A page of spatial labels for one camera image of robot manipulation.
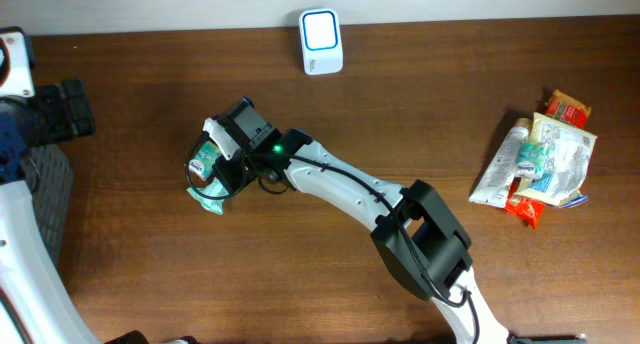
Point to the grey plastic mesh basket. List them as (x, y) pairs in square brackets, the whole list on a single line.
[(49, 174)]

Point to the cream snack bag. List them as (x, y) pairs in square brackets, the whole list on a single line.
[(567, 165)]

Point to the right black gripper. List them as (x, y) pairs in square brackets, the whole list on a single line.
[(226, 172)]

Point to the white cosmetic tube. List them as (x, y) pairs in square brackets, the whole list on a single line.
[(494, 186)]

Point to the white barcode scanner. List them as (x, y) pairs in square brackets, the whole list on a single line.
[(321, 42)]

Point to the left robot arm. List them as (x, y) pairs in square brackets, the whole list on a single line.
[(35, 306)]

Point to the small white teal packet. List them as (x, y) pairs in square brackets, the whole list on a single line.
[(531, 159)]

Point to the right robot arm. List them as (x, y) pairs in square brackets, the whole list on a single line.
[(422, 244)]

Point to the small teal tissue pack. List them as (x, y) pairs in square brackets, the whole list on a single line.
[(203, 162)]

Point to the orange spaghetti pasta pack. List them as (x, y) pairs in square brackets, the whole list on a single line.
[(569, 110)]

